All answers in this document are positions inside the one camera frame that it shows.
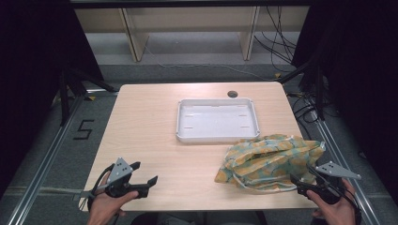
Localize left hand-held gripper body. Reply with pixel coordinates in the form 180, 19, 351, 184
104, 157, 150, 199

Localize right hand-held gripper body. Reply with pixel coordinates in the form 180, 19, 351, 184
311, 160, 362, 205

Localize orange-print cloth bag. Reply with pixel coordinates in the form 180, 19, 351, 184
214, 133, 327, 192

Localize white plastic tray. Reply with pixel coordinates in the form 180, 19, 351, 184
175, 97, 261, 144

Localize person's right hand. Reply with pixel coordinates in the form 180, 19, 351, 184
305, 178, 358, 225

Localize person's left hand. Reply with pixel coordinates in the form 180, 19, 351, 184
86, 172, 140, 225

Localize grey floor tape strip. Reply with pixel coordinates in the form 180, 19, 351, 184
72, 189, 96, 202

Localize person's dark trousers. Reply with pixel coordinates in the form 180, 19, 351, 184
130, 211, 268, 225

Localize black tripod stand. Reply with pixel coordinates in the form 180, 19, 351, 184
277, 58, 327, 122
58, 67, 117, 127

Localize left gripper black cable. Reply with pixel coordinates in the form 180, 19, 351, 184
82, 163, 115, 217

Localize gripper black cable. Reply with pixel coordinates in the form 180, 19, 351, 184
82, 163, 115, 217
325, 181, 363, 225

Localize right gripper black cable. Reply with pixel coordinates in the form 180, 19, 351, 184
325, 181, 363, 225

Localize aluminium floor rail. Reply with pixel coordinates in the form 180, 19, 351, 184
308, 98, 381, 225
7, 93, 88, 225

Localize black floor cables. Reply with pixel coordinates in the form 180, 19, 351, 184
288, 91, 321, 139

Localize light wooden desk frame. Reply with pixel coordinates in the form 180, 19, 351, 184
74, 5, 311, 63

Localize hanging black cables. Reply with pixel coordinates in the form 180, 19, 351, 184
253, 5, 299, 73

